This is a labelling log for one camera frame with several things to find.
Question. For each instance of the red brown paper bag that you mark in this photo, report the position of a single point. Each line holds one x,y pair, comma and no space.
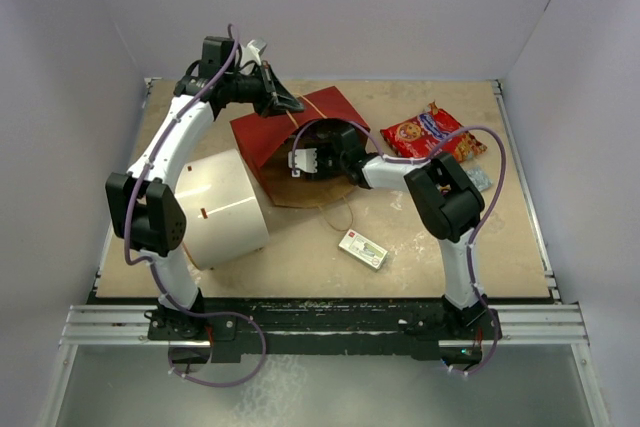
264,144

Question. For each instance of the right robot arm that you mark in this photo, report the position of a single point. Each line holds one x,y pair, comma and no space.
448,204

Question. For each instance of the red cookie snack bag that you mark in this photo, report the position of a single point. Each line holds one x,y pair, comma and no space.
417,136

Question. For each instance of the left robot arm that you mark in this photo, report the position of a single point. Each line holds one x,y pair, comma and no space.
143,207

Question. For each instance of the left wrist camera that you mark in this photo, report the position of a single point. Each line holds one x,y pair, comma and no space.
251,53

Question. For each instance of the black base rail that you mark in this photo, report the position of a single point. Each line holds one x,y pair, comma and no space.
422,329

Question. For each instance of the silver foil packet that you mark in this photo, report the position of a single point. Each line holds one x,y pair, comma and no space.
479,178

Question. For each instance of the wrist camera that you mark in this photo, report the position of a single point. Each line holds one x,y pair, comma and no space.
302,161
251,53

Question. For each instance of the small white green box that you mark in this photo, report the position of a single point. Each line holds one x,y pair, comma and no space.
363,249

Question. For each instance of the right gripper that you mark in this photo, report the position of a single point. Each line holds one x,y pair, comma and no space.
321,150

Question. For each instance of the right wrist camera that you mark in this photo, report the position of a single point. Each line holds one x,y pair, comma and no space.
302,161

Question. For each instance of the white cylindrical container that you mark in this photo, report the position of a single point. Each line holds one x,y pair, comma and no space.
224,220

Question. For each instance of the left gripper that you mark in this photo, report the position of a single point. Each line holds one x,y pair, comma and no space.
275,99

